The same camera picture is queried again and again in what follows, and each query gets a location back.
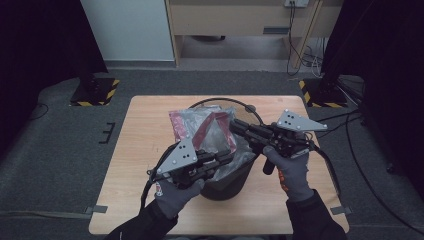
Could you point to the person's right hand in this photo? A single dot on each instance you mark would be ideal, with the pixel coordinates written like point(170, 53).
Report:
point(295, 176)

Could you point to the black curtain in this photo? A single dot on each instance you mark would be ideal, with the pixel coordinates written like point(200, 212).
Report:
point(390, 66)

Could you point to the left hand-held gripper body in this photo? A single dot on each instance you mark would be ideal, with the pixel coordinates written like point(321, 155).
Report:
point(181, 160)

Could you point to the white panel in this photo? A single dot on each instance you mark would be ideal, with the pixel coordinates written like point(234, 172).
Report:
point(128, 30)

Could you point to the grey power strip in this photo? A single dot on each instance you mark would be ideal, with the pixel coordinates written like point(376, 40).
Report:
point(296, 2)

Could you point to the black mesh trash bin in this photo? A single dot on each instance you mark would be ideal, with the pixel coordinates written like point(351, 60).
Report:
point(226, 186)

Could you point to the light wooden desk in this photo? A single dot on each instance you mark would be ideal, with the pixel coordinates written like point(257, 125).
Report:
point(233, 20)

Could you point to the grey plastic garbage bag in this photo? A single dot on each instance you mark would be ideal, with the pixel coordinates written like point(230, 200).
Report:
point(206, 133)

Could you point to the person's left hand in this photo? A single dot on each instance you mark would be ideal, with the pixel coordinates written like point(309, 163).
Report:
point(176, 198)

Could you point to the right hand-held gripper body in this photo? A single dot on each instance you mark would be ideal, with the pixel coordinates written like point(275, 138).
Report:
point(290, 136)

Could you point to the black stand base yellow stripes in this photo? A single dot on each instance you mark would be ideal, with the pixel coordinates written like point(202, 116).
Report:
point(96, 93)
point(325, 95)

